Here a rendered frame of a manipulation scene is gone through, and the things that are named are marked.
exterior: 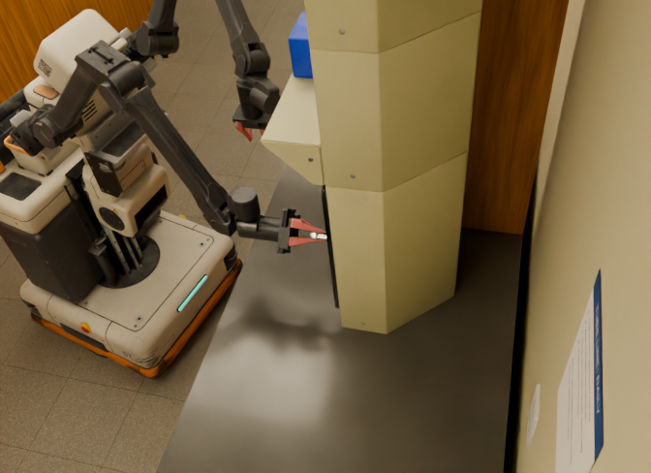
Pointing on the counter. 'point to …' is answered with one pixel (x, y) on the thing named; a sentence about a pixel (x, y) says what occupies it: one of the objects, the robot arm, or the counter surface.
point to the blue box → (298, 46)
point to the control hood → (296, 130)
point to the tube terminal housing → (396, 170)
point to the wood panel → (511, 101)
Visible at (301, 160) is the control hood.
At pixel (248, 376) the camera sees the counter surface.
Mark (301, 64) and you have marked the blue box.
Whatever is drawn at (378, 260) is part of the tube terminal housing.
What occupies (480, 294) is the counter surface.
